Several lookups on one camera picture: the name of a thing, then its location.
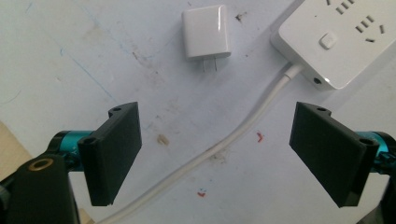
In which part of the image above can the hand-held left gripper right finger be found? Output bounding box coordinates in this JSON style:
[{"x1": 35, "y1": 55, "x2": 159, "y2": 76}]
[{"x1": 289, "y1": 101, "x2": 396, "y2": 208}]

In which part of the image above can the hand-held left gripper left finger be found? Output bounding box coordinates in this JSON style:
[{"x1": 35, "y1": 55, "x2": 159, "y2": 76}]
[{"x1": 47, "y1": 101, "x2": 143, "y2": 207}]

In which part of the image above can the white charger plug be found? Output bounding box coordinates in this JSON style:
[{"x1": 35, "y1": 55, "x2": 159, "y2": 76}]
[{"x1": 181, "y1": 4, "x2": 233, "y2": 73}]

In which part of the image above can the white power strip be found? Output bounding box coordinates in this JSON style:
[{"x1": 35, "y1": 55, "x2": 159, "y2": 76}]
[{"x1": 270, "y1": 0, "x2": 396, "y2": 91}]

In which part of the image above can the white power strip cable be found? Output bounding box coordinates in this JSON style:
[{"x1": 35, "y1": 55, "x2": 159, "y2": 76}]
[{"x1": 94, "y1": 62, "x2": 304, "y2": 224}]

